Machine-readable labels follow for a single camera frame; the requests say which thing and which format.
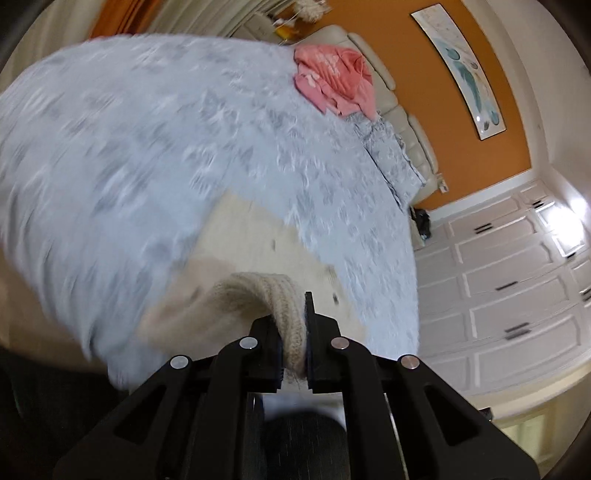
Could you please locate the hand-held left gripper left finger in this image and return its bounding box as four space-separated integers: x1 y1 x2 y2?
52 318 284 480

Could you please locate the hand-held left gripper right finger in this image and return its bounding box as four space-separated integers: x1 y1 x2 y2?
304 291 540 480

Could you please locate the beige knit sweater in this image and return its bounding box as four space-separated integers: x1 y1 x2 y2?
136 191 370 386

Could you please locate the black object beside bed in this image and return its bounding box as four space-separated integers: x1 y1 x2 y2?
409 206 433 241

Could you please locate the white panelled wardrobe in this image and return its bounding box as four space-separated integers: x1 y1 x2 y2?
410 178 591 422

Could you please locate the grey patterned pillow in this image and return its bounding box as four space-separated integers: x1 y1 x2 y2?
344 112 428 209

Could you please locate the grey patterned bed blanket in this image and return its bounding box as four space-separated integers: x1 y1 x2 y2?
0 34 421 389

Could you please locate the beige padded headboard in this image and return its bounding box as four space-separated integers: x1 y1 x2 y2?
281 24 447 207

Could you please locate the pink garment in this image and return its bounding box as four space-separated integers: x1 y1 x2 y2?
293 45 378 121

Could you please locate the white curtain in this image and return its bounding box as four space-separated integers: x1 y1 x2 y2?
150 0 298 38

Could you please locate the long framed wall painting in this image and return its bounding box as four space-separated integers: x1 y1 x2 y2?
410 3 508 142

